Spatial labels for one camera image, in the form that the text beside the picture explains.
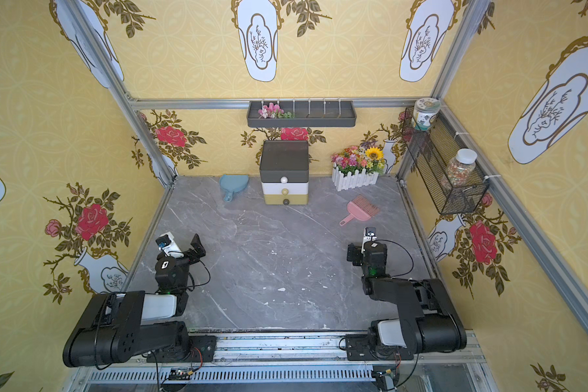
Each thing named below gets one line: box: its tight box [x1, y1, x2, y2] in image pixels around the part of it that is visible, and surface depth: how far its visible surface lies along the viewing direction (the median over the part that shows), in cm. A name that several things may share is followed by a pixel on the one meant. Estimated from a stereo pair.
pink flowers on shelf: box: [258, 102, 295, 120], surface depth 89 cm
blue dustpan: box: [219, 173, 250, 202], surface depth 123 cm
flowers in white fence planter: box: [330, 146, 387, 192], surface depth 109 cm
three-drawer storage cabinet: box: [259, 140, 310, 206], surface depth 102 cm
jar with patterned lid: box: [413, 97, 441, 131], surface depth 87 cm
